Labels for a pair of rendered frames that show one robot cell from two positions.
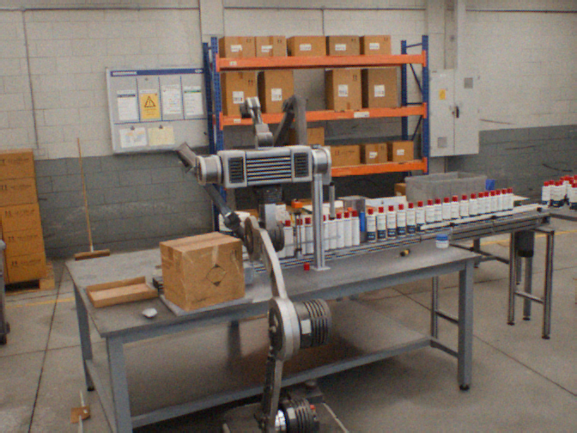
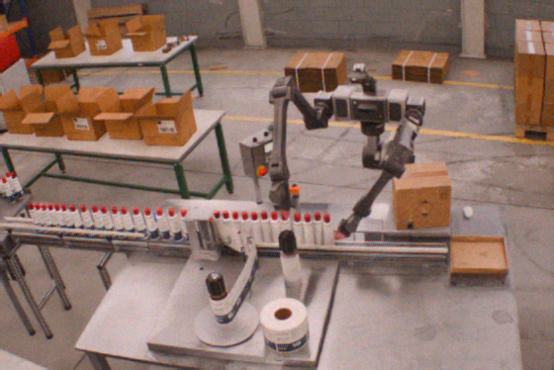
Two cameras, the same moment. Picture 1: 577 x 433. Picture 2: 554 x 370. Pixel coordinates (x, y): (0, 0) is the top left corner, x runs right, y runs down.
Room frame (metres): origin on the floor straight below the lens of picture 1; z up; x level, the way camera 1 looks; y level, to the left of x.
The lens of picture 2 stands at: (4.96, 1.62, 2.80)
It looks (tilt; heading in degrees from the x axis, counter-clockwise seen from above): 32 degrees down; 224
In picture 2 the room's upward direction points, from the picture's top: 9 degrees counter-clockwise
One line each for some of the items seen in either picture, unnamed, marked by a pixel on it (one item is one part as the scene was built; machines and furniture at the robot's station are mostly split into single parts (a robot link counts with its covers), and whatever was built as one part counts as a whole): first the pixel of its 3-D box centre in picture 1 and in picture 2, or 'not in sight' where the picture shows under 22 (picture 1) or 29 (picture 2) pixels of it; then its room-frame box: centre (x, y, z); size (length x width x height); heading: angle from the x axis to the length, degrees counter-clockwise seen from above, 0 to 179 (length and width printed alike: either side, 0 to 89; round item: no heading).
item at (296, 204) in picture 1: (295, 228); (296, 214); (3.11, -0.06, 1.05); 0.10 x 0.04 x 0.33; 26
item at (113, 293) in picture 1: (121, 290); (478, 254); (2.73, 0.82, 0.85); 0.30 x 0.26 x 0.04; 116
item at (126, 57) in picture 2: not in sight; (115, 78); (1.21, -4.53, 0.39); 2.20 x 0.80 x 0.78; 107
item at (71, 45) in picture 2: not in sight; (67, 41); (1.44, -5.10, 0.97); 0.51 x 0.36 x 0.37; 20
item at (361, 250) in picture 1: (299, 259); (291, 248); (3.17, -0.07, 0.85); 1.65 x 0.11 x 0.05; 116
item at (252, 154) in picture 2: (320, 165); (260, 153); (3.14, -0.21, 1.38); 0.17 x 0.10 x 0.19; 171
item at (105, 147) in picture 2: not in sight; (108, 164); (2.65, -2.67, 0.39); 2.20 x 0.80 x 0.78; 107
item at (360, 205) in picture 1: (353, 219); (204, 232); (3.44, -0.42, 1.01); 0.14 x 0.13 x 0.26; 116
